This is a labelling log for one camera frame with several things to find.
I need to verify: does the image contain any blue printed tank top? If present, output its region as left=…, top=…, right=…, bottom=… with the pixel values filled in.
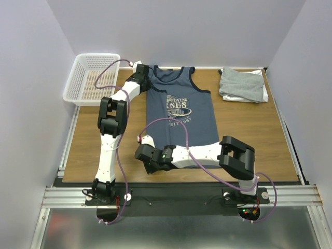
left=146, top=65, right=219, bottom=148

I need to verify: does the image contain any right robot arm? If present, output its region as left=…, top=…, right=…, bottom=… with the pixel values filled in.
left=135, top=135, right=258, bottom=202

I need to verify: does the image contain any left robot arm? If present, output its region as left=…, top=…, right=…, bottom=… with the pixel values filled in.
left=91, top=61, right=151, bottom=204

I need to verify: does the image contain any grey folded tank top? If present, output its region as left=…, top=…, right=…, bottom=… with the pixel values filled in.
left=219, top=66, right=265, bottom=101

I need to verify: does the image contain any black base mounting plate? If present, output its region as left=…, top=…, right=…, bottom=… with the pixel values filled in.
left=83, top=183, right=270, bottom=220

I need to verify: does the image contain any white plastic laundry basket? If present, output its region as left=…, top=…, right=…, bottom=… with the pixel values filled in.
left=63, top=53, right=120, bottom=106

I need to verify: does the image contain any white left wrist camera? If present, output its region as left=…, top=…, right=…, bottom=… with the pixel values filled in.
left=129, top=61, right=142, bottom=73

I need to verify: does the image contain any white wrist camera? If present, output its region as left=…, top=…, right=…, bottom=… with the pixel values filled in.
left=129, top=61, right=142, bottom=73
left=137, top=135, right=155, bottom=148

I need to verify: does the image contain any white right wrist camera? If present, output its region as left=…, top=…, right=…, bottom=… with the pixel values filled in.
left=137, top=135, right=155, bottom=148

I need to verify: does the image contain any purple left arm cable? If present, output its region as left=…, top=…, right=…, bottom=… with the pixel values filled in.
left=94, top=59, right=134, bottom=226

